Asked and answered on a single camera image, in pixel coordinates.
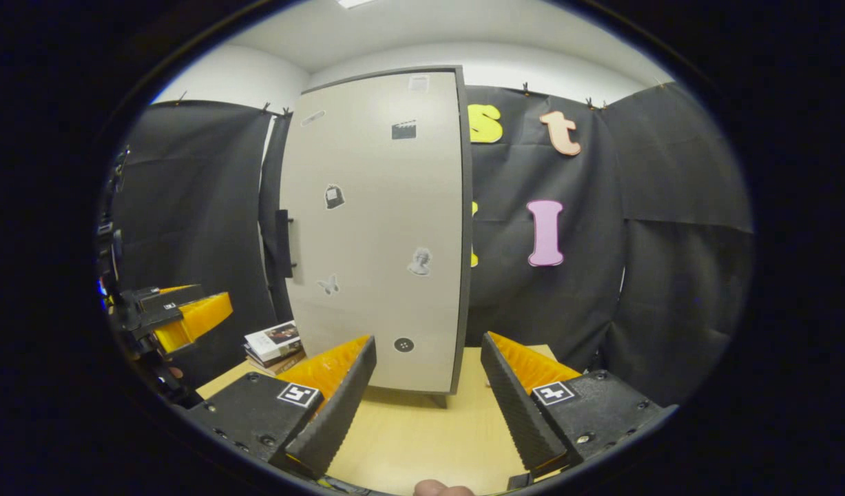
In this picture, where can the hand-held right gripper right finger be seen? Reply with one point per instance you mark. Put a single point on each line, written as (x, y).
(522, 413)

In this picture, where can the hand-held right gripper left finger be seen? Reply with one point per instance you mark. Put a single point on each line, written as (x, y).
(336, 413)

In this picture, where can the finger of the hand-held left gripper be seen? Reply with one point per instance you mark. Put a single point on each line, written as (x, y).
(164, 315)
(181, 296)

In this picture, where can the dark grey cabinet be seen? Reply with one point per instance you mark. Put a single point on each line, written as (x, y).
(466, 241)

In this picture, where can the brown book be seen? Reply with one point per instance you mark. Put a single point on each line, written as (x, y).
(284, 365)

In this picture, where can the white cover book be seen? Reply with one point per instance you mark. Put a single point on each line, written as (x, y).
(274, 339)

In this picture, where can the black backdrop cloth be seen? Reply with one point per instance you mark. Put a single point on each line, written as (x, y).
(670, 275)

